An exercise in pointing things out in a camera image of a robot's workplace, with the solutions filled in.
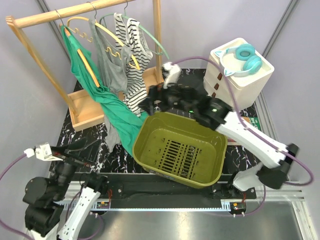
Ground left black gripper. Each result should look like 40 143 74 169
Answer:
51 136 102 200

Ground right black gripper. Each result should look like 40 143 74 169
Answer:
137 76 196 117

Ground green tank top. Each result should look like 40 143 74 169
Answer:
60 25 148 156

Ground grey tank top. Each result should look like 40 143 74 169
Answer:
89 20 132 153

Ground black white striped tank top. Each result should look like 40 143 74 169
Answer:
113 13 153 117

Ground orange hanger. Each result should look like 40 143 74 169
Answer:
59 23 101 90

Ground green hanger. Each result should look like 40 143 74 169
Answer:
98 12 170 60

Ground yellow hanger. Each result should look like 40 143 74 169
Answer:
66 16 141 71

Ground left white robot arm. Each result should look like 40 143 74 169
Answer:
22 139 108 240

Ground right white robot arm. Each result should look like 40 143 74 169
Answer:
139 84 299 199

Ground wooden clothes rack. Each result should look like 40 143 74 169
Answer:
5 0 166 132

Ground olive plastic basket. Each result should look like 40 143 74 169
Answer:
132 112 228 189

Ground cream drawer cabinet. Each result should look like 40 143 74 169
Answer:
203 37 275 110

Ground book with green cover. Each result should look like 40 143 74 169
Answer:
227 116 261 146

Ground teal cat-ear headphones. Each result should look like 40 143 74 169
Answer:
214 43 263 77

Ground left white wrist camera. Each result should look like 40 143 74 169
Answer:
23 143 63 162

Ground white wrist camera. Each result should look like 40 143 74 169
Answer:
23 143 63 162
161 62 181 89

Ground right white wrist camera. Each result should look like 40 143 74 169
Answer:
161 62 181 89

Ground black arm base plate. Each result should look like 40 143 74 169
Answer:
69 172 257 210

